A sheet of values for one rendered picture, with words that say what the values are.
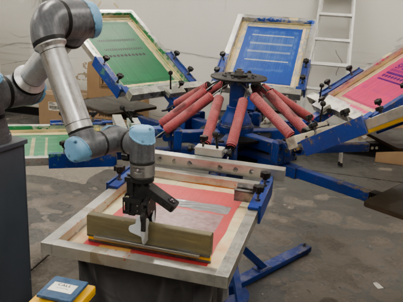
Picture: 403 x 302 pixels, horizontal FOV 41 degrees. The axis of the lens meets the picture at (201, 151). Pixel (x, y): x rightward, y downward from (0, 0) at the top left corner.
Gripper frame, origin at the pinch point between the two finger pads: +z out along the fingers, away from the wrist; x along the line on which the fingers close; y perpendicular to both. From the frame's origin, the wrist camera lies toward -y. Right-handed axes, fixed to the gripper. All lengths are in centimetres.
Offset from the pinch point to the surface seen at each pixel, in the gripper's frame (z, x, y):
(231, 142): -8, -92, -6
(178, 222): 4.4, -23.7, -2.1
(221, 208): 3.8, -39.7, -13.9
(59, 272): 95, -123, 106
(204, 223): 4.6, -26.6, -10.9
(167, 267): 2.0, 12.4, -10.2
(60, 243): 0.6, 11.0, 24.2
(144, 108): 0, -185, 73
